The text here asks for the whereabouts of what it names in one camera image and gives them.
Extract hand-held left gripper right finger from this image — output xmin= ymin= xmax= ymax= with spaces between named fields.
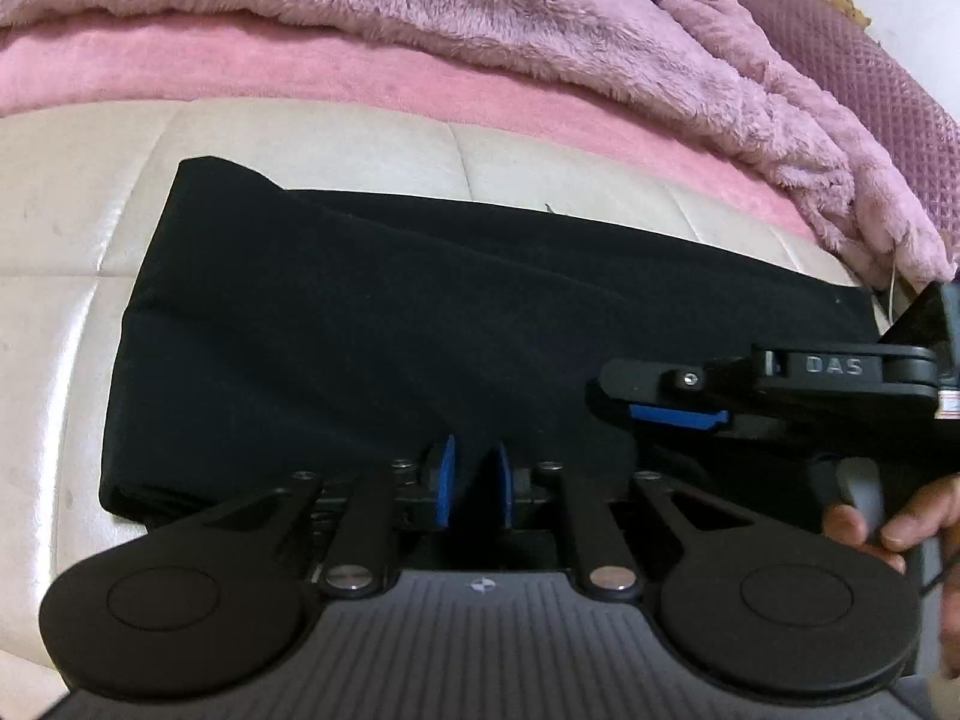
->
xmin=487 ymin=444 xmax=758 ymax=601

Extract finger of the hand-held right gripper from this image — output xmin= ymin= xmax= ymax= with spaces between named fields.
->
xmin=598 ymin=358 xmax=758 ymax=434

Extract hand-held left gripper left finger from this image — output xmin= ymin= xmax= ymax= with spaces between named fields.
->
xmin=187 ymin=454 xmax=459 ymax=601

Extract black pants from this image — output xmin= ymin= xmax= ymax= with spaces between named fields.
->
xmin=99 ymin=156 xmax=882 ymax=541

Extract person's right hand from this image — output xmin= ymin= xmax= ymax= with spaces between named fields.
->
xmin=821 ymin=476 xmax=960 ymax=575

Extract person's light blue clothing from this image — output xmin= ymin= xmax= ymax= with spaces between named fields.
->
xmin=896 ymin=671 xmax=960 ymax=720

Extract pink quilted headboard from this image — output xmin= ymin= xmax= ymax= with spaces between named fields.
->
xmin=694 ymin=0 xmax=960 ymax=241

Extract yellow plush toy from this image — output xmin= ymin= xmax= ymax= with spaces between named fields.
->
xmin=814 ymin=0 xmax=875 ymax=27

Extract pink fluffy blanket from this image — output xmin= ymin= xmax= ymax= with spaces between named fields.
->
xmin=0 ymin=0 xmax=953 ymax=286

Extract pink bed sheet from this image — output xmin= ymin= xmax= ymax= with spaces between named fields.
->
xmin=0 ymin=15 xmax=826 ymax=241

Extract black cable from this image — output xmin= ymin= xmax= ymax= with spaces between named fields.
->
xmin=919 ymin=540 xmax=960 ymax=601

